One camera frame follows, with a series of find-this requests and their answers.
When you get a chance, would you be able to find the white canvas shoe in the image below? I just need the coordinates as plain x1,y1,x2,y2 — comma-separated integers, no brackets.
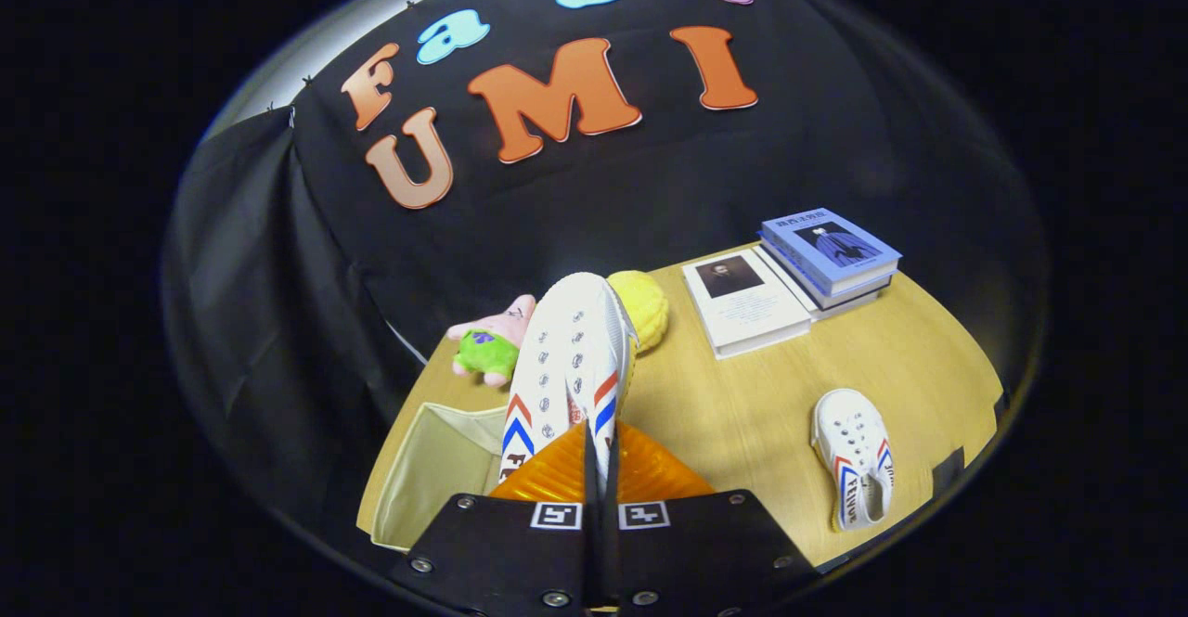
498,272,639,497
810,388,896,533

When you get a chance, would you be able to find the pink starfish plush toy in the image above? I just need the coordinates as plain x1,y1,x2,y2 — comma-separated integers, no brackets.
446,294,537,388

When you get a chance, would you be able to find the yellow plush toy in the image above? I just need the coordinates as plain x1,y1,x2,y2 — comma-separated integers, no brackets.
606,270,669,354

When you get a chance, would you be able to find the white portrait cover book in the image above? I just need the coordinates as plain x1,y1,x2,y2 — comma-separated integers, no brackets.
682,248,813,360

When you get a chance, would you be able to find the beige fabric storage box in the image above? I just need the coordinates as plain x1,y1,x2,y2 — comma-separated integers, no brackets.
357,402,510,553

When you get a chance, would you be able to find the blue cover book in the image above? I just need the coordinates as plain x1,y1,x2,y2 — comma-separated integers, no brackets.
761,208,902,298

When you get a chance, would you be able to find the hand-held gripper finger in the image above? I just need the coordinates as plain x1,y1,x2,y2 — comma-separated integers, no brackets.
603,424,822,617
390,422,604,617

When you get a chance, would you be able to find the dark blue book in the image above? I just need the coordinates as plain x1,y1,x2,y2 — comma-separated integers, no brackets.
756,230,897,310

